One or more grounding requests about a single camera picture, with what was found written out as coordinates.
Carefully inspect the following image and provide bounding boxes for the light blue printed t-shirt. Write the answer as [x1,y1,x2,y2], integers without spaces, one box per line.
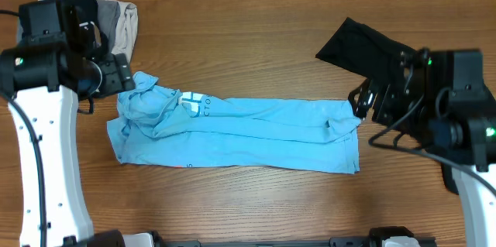
[107,72,361,174]

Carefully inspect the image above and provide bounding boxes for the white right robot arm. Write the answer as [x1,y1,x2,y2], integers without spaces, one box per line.
[349,49,495,246]

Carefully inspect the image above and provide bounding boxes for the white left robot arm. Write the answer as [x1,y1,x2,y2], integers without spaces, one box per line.
[1,0,134,246]

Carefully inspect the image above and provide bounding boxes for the black crumpled garment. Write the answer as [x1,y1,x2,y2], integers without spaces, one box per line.
[315,17,424,95]

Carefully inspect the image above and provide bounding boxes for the grey folded garment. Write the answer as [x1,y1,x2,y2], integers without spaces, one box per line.
[17,0,121,55]

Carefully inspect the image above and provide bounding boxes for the black folded garment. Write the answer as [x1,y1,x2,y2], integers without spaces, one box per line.
[17,0,109,58]

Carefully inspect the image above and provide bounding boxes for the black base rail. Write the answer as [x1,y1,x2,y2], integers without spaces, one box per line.
[123,225,437,247]

